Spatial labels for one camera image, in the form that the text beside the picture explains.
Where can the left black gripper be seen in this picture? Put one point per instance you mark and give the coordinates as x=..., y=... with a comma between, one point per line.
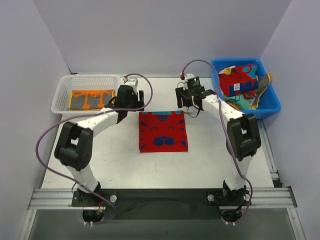
x=139, y=99

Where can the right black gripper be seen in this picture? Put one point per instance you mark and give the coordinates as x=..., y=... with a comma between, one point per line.
x=187, y=93

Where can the orange towel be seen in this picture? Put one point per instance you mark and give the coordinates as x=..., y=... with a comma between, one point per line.
x=90, y=99

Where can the red blue towel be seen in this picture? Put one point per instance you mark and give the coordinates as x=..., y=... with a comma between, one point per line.
x=162, y=132
x=239, y=80

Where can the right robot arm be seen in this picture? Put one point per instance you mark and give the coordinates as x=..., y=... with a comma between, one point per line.
x=241, y=131

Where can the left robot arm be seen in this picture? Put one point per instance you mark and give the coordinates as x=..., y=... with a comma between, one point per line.
x=75, y=143

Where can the white perforated plastic basket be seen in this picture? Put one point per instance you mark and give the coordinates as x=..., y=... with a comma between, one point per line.
x=68, y=83

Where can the teal patterned towel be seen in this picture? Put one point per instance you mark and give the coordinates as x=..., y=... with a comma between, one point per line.
x=240, y=102

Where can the grey orange-edged towel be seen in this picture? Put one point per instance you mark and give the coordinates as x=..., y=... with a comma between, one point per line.
x=264, y=82

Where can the black base mat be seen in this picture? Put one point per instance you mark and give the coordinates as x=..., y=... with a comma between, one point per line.
x=163, y=204

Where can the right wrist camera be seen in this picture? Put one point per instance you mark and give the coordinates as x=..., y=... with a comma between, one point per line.
x=190, y=81

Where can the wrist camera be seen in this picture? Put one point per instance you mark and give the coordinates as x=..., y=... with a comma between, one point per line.
x=190, y=81
x=133, y=82

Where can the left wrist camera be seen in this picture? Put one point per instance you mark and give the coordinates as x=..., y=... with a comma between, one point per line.
x=133, y=82

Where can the aluminium front rail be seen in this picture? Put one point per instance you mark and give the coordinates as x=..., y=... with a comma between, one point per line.
x=272, y=215

